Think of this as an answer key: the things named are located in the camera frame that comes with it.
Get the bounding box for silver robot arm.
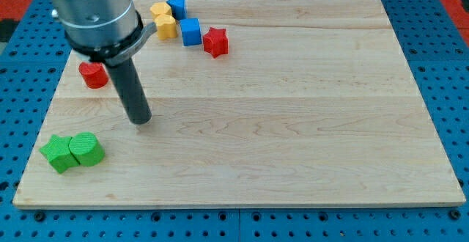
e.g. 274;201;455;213
51;0;157;67

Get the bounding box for red star block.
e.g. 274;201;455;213
202;27;229;58

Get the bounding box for red circle block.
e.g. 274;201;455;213
78;62;108;89

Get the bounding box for green circle block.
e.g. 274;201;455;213
69;132;105;166

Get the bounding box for green star block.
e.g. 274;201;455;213
39;134;80;174

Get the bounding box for wooden board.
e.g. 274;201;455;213
13;0;466;210

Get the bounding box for blue cube block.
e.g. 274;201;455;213
180;18;202;46

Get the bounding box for yellow heart block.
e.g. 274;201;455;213
154;14;177;40

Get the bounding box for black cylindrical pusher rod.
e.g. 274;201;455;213
106;59;152;125

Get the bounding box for blue triangle block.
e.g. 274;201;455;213
166;0;187;21

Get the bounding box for yellow hexagon block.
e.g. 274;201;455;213
149;1;172;19

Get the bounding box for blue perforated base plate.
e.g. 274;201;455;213
1;0;468;241

